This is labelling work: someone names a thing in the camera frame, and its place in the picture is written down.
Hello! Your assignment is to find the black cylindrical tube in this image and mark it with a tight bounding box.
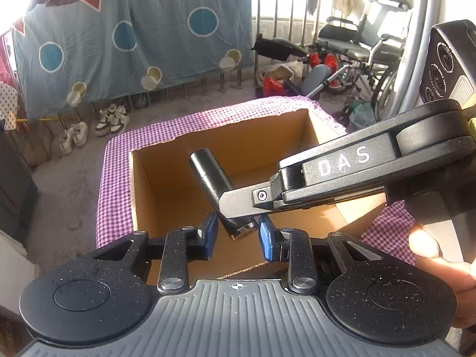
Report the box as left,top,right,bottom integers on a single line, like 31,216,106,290
189,148,258,240

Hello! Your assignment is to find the person's right hand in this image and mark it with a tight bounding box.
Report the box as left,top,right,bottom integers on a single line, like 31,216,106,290
408,223,475,328

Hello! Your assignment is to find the brown cardboard box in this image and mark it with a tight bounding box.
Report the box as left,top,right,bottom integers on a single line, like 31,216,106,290
130,109,385,284

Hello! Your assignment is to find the purple checkered tablecloth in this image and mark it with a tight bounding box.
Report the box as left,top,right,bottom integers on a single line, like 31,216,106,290
96,97,415,264

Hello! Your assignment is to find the red plastic bag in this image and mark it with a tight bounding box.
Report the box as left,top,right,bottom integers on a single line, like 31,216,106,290
262,76,286,97

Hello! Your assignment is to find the wheelchair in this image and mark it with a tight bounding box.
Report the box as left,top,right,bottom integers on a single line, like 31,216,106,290
300,0,414,123

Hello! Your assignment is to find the white-brown sneaker pair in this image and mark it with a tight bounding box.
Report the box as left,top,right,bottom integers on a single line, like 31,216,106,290
95,104,130,137

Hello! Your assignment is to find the white sneaker pair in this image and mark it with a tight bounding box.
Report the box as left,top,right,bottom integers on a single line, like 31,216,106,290
60,121,89,156

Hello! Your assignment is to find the blue patterned hanging bedsheet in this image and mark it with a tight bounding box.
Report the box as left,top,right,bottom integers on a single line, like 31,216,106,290
13,0,253,120

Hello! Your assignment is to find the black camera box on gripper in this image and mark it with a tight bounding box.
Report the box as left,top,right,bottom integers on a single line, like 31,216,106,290
419,19,476,109

